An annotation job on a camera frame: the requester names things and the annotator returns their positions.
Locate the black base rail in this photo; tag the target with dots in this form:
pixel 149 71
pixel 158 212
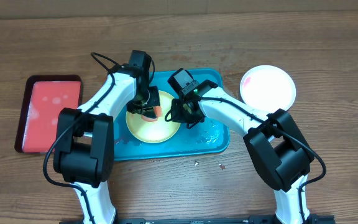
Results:
pixel 253 219

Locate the yellow-green plate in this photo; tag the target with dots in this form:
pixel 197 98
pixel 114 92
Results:
pixel 153 131

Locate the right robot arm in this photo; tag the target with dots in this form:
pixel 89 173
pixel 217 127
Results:
pixel 277 148

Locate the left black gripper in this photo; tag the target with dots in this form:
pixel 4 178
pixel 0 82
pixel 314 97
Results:
pixel 155 100

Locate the teal plastic serving tray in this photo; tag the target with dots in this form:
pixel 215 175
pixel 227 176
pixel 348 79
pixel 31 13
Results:
pixel 207 137

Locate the dark green sponge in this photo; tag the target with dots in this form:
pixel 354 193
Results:
pixel 152 114

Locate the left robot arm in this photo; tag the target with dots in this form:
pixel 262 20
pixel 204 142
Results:
pixel 82 155

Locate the dark red water tray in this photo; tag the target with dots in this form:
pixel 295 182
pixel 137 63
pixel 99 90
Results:
pixel 44 98

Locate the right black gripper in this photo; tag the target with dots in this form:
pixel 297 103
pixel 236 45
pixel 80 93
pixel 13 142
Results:
pixel 177 107

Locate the white plate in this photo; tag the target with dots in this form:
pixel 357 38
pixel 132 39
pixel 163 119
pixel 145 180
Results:
pixel 267 88

